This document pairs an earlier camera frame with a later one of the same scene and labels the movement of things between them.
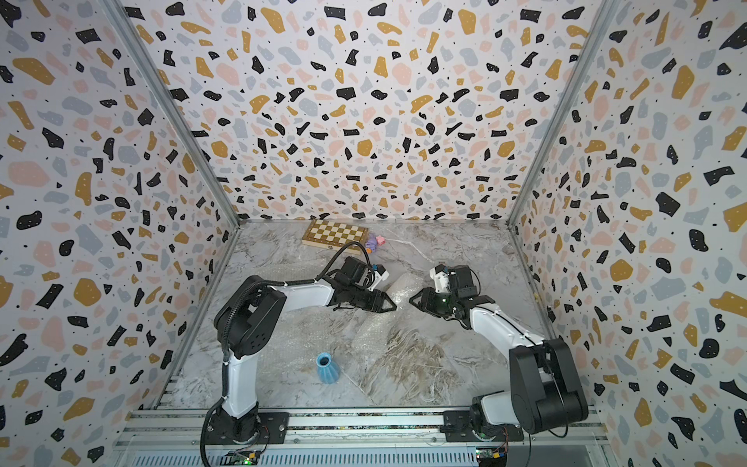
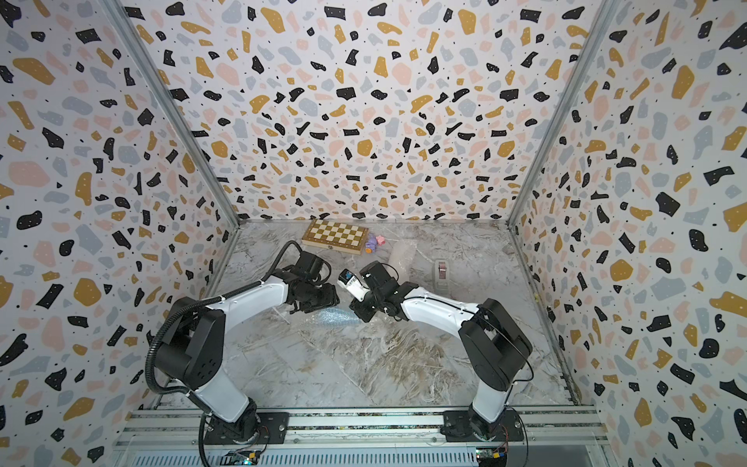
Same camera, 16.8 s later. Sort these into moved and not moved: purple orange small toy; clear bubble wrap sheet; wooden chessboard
Moved: clear bubble wrap sheet
Not moved: wooden chessboard; purple orange small toy
